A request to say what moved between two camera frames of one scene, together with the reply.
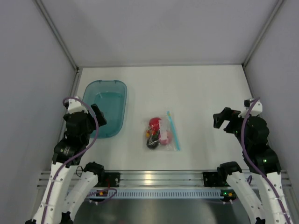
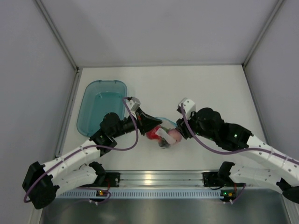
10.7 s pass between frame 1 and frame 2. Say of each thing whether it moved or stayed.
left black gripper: moved
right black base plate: stayed
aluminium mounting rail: stayed
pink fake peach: moved
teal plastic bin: stayed
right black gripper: moved
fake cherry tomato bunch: moved
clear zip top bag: moved
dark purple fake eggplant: moved
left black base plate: stayed
